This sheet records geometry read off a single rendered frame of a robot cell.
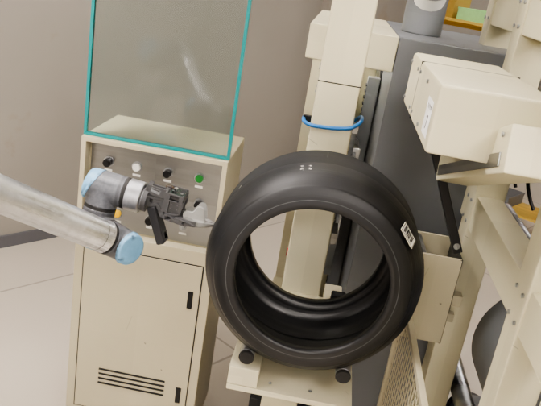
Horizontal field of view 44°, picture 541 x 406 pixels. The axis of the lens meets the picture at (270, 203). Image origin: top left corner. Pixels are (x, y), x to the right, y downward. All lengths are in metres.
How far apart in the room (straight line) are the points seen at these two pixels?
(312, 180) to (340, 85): 0.43
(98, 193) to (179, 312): 0.91
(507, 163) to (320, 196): 0.52
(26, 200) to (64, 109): 2.92
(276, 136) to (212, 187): 3.46
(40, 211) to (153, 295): 1.11
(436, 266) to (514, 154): 0.84
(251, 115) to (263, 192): 3.92
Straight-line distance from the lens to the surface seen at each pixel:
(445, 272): 2.14
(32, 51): 4.32
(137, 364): 2.84
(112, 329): 2.79
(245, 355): 1.94
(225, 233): 1.75
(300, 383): 2.06
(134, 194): 1.86
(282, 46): 5.70
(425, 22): 2.56
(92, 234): 1.73
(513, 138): 1.36
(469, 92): 1.42
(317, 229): 2.15
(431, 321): 2.21
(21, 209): 1.61
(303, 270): 2.20
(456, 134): 1.43
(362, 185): 1.71
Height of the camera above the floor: 1.95
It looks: 19 degrees down
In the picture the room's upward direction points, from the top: 9 degrees clockwise
